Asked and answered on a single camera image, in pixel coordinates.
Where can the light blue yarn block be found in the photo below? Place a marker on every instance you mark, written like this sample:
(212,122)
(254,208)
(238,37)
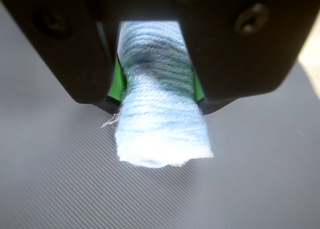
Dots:
(160,124)

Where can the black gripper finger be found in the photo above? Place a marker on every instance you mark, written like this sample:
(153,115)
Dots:
(62,51)
(237,59)

